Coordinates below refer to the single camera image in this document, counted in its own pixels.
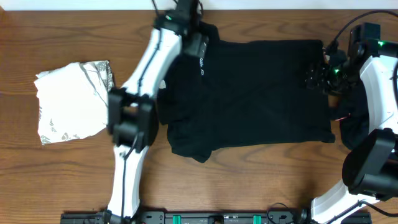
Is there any black t-shirt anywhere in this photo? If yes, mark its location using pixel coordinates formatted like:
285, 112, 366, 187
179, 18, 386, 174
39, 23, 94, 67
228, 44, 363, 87
157, 23, 335, 162

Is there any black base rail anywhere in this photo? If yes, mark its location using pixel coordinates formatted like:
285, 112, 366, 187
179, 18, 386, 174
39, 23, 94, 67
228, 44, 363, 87
60, 202, 373, 224

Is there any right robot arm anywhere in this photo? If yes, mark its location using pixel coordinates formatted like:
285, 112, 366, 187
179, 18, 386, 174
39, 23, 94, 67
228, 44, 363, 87
297, 22, 397, 223

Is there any white patterned folded cloth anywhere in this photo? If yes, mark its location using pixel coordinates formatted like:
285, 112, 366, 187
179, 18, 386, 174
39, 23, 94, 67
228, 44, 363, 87
34, 60, 114, 145

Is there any black clothes pile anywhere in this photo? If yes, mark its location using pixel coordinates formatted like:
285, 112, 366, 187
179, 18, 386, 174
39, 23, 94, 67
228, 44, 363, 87
330, 83, 369, 150

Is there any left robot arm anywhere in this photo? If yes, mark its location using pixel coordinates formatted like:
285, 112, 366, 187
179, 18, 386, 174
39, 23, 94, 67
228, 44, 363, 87
103, 0, 208, 223

